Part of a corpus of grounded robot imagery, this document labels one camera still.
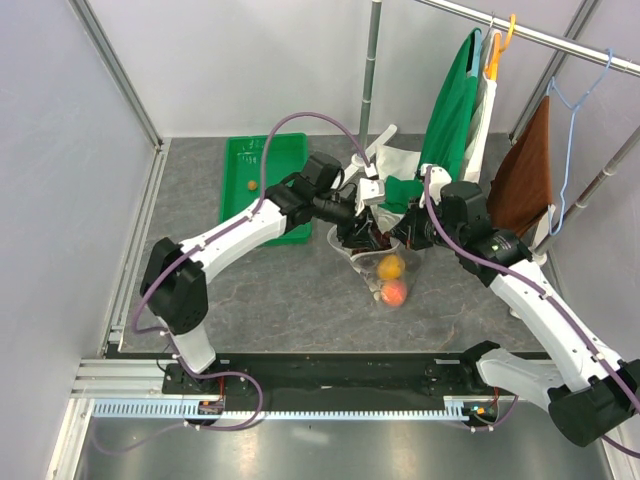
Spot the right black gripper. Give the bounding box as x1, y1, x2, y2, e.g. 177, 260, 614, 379
390, 195, 464, 251

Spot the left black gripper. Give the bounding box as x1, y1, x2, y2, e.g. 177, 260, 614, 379
313, 192, 378, 250

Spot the dark red grape bunch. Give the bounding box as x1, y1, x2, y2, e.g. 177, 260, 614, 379
342, 228, 392, 253

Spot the orange yellow fruit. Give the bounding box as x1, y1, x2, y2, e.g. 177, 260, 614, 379
377, 254, 406, 280

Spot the clear dotted zip bag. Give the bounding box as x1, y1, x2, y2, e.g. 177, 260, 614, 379
327, 226, 425, 308

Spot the red peach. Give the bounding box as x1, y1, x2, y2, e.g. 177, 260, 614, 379
380, 279, 408, 307

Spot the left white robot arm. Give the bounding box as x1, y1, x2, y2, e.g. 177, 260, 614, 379
140, 153, 385, 393

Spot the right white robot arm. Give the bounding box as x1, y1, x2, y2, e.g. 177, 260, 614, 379
393, 180, 639, 447

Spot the white hanging garment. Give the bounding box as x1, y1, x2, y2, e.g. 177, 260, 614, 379
371, 29, 500, 234

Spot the green hanging garment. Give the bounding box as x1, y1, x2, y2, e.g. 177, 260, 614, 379
375, 28, 482, 215

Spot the brown hanging towel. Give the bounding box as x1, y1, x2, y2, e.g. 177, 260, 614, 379
487, 96, 553, 237

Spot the green plastic tray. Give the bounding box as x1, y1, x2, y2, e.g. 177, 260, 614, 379
219, 133, 308, 223

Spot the orange clothes hanger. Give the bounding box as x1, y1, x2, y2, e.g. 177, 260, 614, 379
484, 14, 516, 81

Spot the metal clothes rack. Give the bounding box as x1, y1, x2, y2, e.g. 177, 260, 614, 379
358, 0, 639, 258

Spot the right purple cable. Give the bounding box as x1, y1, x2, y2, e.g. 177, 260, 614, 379
422, 167, 640, 456

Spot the purple cable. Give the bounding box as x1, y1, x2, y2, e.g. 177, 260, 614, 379
422, 167, 640, 456
89, 112, 376, 456

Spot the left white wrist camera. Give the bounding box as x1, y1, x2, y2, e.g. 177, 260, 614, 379
355, 178, 386, 215

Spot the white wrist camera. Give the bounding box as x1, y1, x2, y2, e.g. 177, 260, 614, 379
355, 178, 386, 215
418, 163, 452, 207

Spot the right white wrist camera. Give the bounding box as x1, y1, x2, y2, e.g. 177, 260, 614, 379
418, 163, 452, 207

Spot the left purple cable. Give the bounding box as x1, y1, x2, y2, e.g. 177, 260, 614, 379
89, 112, 376, 456

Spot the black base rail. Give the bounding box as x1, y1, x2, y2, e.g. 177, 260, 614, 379
159, 349, 521, 414

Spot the blue wire hanger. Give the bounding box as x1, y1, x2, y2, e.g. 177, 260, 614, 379
545, 48, 614, 237

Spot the aluminium frame post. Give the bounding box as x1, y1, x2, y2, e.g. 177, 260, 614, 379
69, 0, 164, 150

